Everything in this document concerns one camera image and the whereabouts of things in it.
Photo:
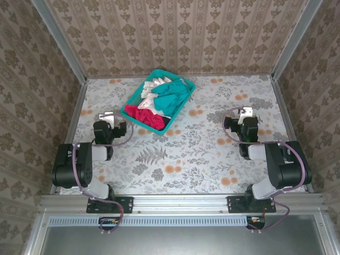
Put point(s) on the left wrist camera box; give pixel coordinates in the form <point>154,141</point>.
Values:
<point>120,130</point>

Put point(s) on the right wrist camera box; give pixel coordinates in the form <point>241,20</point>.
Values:
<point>231,125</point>

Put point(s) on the grey sheet metal panel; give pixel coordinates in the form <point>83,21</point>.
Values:
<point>172,241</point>

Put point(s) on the white t-shirt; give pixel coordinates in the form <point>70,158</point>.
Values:
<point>148,99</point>

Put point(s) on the aluminium frame post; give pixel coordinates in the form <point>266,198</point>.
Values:
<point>60,40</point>
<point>296,40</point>

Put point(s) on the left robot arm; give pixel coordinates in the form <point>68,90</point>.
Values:
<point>79,164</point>

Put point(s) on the floral tablecloth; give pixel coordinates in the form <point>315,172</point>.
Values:
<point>199,159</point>

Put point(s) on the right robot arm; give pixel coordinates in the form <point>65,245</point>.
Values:
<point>281,164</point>

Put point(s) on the red t-shirt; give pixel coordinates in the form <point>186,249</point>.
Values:
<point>143,115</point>

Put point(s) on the teal t-shirt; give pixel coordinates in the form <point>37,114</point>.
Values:
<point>170,98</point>

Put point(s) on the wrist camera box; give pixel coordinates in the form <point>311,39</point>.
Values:
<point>120,130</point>
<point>231,125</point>

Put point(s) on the wide aluminium extrusion beam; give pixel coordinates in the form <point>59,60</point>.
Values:
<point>180,203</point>

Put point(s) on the teal plastic laundry basket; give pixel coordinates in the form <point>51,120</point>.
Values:
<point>143,127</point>

